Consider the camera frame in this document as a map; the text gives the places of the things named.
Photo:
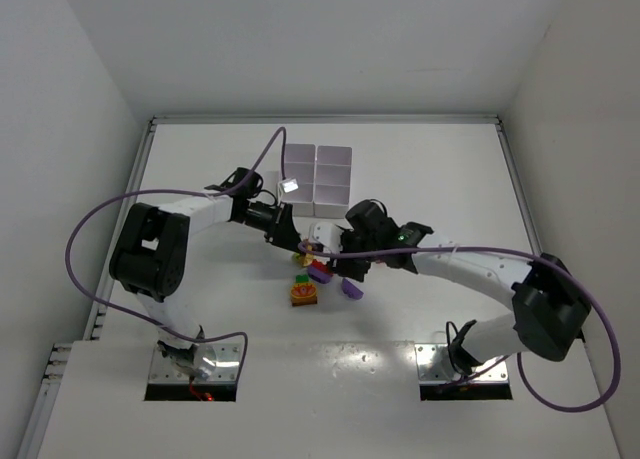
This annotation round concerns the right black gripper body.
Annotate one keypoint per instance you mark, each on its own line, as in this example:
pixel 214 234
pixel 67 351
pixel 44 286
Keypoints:
pixel 351 265

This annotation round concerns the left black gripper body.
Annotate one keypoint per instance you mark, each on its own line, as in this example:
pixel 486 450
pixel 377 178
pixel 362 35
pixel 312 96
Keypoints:
pixel 279 224

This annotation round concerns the purple arch lego with red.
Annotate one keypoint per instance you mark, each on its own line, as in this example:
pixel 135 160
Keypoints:
pixel 319 272

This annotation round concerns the orange printed round lego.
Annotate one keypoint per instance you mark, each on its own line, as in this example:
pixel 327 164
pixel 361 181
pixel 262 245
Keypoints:
pixel 303 291

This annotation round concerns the yellow lego brick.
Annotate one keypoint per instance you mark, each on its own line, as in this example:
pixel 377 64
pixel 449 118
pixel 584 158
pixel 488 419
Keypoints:
pixel 302 260

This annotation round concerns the brown lego plate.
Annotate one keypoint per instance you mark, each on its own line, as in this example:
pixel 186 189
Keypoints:
pixel 300 302

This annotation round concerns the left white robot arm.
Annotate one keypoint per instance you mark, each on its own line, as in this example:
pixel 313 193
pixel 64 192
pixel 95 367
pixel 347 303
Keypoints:
pixel 150 257

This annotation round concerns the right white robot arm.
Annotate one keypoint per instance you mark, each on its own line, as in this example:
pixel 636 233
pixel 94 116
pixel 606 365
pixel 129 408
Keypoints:
pixel 545 310

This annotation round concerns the white six-compartment container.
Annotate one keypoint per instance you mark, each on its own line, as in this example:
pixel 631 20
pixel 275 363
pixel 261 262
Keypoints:
pixel 323 174

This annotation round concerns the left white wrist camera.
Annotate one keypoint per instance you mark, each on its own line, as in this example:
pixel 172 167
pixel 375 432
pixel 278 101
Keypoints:
pixel 288 185

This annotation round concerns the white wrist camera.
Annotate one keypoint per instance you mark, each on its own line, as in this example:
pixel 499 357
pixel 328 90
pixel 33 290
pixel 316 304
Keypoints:
pixel 327 237
pixel 288 185

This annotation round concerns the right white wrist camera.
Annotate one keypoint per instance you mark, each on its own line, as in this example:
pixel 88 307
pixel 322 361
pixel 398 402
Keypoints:
pixel 327 237

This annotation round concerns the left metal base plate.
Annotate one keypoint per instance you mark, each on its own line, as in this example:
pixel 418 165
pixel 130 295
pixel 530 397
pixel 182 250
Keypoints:
pixel 212 364

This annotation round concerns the metal base plate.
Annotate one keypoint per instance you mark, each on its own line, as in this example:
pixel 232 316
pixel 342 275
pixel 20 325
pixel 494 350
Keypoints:
pixel 434 368
pixel 212 364

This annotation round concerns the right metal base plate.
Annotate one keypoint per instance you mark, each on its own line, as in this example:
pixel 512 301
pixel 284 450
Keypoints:
pixel 434 368

